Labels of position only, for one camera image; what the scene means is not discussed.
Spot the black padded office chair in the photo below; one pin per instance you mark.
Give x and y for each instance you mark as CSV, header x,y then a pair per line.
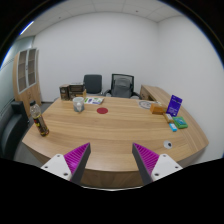
x,y
92,83

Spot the clear drink bottle black cap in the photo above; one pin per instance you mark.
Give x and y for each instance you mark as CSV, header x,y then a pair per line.
x,y
40,123

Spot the tall brown printed box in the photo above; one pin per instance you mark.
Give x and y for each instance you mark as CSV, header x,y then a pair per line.
x,y
64,92

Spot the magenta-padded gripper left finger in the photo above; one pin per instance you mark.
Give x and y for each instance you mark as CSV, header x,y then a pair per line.
x,y
58,165

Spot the purple standing card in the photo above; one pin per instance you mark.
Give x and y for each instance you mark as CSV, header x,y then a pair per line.
x,y
174,105

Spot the long ceiling light panel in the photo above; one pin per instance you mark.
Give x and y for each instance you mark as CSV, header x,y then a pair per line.
x,y
26,28

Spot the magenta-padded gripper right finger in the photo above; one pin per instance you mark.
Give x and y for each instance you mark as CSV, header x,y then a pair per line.
x,y
165,165

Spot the wooden side desk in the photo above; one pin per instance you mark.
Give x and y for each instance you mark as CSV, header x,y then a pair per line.
x,y
154,92

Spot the black mesh office chair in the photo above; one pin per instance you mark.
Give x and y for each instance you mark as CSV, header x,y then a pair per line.
x,y
122,86

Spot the white printed leaflet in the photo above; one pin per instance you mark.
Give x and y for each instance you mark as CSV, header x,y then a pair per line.
x,y
94,100

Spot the small blue box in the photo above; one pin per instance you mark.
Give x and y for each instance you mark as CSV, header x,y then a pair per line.
x,y
173,127

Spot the flat brown gold-printed box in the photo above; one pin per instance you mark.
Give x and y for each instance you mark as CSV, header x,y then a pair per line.
x,y
77,95

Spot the flat round red coaster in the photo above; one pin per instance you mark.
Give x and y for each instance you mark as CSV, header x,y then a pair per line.
x,y
102,110

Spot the white mug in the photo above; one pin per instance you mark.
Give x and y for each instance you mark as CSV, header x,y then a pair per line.
x,y
78,104

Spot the wooden shelf cabinet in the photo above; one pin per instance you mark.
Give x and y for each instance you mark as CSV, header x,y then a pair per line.
x,y
26,96

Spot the small yellow box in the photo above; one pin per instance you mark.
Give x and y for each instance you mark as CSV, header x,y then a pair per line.
x,y
168,117

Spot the orange box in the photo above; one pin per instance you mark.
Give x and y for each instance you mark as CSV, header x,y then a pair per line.
x,y
157,108

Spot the green box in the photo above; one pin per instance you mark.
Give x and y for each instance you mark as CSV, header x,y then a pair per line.
x,y
180,122

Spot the black leather sofa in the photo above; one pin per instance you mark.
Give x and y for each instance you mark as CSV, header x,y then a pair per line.
x,y
11,133

